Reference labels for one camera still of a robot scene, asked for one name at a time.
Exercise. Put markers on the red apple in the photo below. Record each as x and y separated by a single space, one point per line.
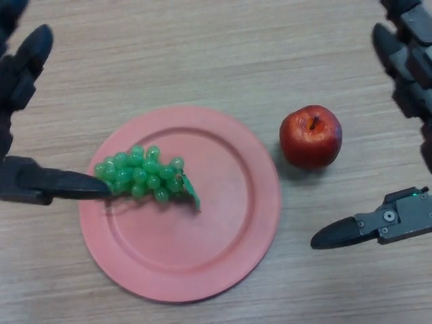
310 141

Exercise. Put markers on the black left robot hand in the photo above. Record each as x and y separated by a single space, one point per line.
23 182

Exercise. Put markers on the pink round plate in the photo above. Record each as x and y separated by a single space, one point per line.
189 236

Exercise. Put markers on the green plastic grape bunch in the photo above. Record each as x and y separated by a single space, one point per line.
141 175

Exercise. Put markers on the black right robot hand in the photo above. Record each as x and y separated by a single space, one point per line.
408 219

